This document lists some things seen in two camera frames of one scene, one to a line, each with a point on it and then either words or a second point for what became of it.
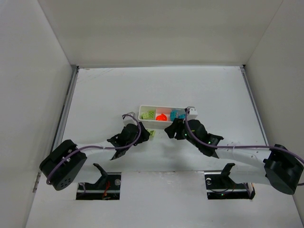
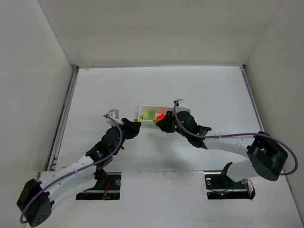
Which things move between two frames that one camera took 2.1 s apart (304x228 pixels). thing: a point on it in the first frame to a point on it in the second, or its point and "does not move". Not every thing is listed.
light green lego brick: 144,115 does not move
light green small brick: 152,132 to 154,122
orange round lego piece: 161,117 does not move
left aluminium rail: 65,111 does not move
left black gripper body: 143,132 to 129,127
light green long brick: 151,114 does not move
